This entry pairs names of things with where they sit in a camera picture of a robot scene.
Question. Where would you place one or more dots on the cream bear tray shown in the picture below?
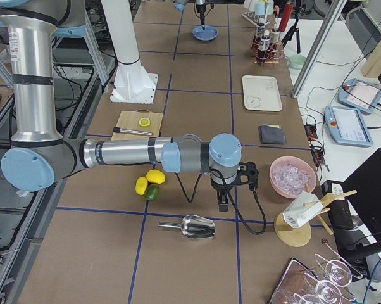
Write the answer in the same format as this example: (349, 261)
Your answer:
(261, 93)

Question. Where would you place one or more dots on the steel cylinder tool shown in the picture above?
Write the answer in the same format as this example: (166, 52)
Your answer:
(131, 131)

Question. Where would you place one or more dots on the wooden cutting board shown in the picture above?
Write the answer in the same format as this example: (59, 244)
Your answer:
(129, 120)

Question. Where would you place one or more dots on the blue teach pendant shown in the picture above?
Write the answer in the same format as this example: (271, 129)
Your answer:
(347, 127)
(359, 94)

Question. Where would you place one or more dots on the blue plate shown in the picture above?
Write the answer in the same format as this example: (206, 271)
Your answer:
(206, 33)

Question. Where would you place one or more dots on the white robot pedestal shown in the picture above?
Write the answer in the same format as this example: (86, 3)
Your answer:
(132, 83)

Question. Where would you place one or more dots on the black monitor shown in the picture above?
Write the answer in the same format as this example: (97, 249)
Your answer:
(366, 180)

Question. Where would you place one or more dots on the glassware tray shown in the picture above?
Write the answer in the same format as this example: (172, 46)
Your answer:
(326, 281)

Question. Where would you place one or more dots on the aluminium frame post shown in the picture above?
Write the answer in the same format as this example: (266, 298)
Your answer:
(322, 35)

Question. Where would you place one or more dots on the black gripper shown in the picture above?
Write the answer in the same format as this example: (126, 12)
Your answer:
(200, 7)
(219, 187)

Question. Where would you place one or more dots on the lemon half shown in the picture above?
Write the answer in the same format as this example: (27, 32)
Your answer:
(144, 122)

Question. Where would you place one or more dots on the green bowl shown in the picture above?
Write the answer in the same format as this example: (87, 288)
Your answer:
(296, 61)

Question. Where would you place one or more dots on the grey folded cloth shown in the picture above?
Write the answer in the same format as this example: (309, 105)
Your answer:
(271, 135)

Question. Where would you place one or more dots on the green lime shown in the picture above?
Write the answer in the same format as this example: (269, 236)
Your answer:
(152, 192)

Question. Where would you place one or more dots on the round yellow lemon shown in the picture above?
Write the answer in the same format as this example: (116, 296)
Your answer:
(155, 176)

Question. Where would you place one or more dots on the copper wire bottle rack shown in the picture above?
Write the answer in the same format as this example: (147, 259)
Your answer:
(275, 51)

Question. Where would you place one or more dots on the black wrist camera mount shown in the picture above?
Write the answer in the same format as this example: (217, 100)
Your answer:
(247, 174)

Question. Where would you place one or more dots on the white wire cup rack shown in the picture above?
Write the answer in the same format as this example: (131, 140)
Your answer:
(258, 11)

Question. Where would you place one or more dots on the black tripod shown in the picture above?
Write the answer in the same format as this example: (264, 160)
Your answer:
(294, 30)

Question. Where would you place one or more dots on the red cylinder bottle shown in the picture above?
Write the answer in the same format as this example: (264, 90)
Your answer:
(286, 14)

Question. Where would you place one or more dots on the pink ice bowl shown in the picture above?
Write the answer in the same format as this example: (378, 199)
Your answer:
(290, 176)

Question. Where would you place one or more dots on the oval yellow lemon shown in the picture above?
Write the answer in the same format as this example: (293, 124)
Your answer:
(141, 185)

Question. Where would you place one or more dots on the wooden stand with carton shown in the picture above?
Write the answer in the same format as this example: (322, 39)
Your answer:
(292, 225)

